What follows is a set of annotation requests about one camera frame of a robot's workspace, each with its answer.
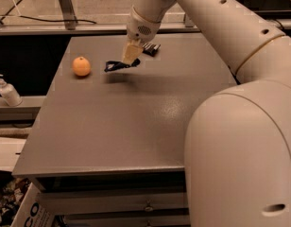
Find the right metal railing post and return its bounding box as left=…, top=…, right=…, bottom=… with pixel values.
left=183, top=14, right=195, bottom=27

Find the metal railing post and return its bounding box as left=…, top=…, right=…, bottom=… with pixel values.
left=183, top=14, right=195, bottom=27
left=59, top=0, right=77, bottom=30

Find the left metal railing post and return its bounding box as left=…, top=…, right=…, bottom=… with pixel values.
left=59, top=0, right=77, bottom=30

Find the white cardboard box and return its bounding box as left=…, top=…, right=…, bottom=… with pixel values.
left=10, top=183, right=54, bottom=227

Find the black floor cable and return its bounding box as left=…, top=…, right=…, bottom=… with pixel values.
left=0, top=0, right=97, bottom=26

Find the blue rxbar blueberry wrapper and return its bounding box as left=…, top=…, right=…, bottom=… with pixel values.
left=104, top=59, right=140, bottom=73

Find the grey drawer cabinet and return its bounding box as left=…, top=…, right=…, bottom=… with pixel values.
left=14, top=33, right=234, bottom=227

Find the orange fruit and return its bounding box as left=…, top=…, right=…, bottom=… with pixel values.
left=72, top=57, right=91, bottom=77

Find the dark snack bar wrapper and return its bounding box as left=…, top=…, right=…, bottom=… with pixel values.
left=143, top=43, right=161, bottom=57

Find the upper drawer knob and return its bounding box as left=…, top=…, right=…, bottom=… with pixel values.
left=144, top=201, right=154, bottom=212

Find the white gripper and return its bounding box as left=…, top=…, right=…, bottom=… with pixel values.
left=122, top=8, right=161, bottom=64

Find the white pump bottle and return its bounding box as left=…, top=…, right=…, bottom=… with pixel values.
left=0, top=74, right=22, bottom=107

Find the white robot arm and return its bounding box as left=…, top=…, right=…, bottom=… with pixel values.
left=123, top=0, right=291, bottom=227

